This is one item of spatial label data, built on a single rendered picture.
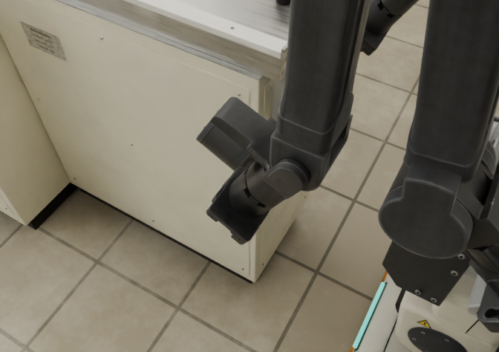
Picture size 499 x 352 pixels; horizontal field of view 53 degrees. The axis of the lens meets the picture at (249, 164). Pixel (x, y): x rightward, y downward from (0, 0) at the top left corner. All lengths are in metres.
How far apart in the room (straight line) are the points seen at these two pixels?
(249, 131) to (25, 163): 1.07
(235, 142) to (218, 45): 0.32
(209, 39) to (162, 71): 0.15
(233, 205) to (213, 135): 0.12
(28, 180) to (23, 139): 0.14
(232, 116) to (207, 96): 0.38
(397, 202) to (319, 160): 0.08
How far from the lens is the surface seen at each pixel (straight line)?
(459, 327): 0.90
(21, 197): 1.58
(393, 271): 0.79
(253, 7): 0.97
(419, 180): 0.41
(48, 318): 1.59
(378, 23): 0.90
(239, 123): 0.53
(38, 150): 1.54
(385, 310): 1.23
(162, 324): 1.50
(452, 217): 0.43
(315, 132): 0.45
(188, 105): 0.96
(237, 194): 0.61
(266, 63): 0.80
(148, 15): 0.90
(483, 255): 0.48
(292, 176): 0.48
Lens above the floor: 1.38
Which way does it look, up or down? 52 degrees down
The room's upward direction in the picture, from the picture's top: straight up
